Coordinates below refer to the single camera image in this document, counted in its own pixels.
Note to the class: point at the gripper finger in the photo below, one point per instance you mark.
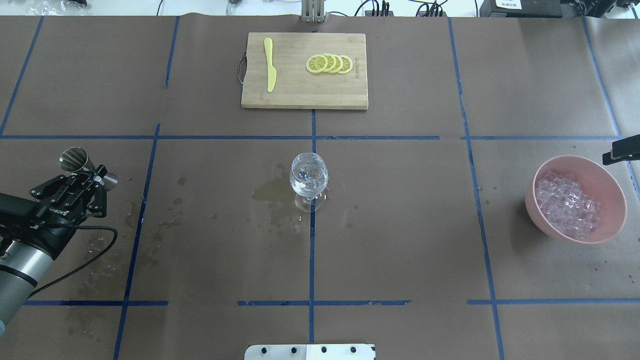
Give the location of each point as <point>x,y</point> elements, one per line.
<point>623,150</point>

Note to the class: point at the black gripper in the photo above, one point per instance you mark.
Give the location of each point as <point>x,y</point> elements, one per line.
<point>44,223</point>

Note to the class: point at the steel double jigger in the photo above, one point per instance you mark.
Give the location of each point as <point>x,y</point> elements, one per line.
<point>77,161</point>

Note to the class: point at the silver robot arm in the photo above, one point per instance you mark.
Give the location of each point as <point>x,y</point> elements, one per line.
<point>22,269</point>

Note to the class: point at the pile of clear ice cubes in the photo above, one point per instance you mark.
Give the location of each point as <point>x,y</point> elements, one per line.
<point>569,210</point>

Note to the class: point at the clear wine glass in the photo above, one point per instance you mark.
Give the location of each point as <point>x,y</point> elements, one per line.
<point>309,179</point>

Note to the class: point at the pink bowl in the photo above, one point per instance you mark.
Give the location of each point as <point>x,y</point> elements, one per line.
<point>597,182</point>

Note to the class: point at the black box on desk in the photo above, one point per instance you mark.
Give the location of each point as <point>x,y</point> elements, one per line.
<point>521,9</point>

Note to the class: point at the yellow plastic knife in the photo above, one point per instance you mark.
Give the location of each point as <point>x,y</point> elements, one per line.
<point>268,46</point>

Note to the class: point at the bamboo cutting board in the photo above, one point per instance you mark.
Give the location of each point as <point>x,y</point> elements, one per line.
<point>296,88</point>

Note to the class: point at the lemon slice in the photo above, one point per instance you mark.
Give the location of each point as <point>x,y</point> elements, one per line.
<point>317,64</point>
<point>330,62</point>
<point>346,64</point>
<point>337,64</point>

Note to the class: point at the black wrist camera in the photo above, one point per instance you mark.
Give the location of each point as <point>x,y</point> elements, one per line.
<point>17,209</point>

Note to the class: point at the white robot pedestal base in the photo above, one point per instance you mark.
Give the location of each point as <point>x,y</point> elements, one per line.
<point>331,351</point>

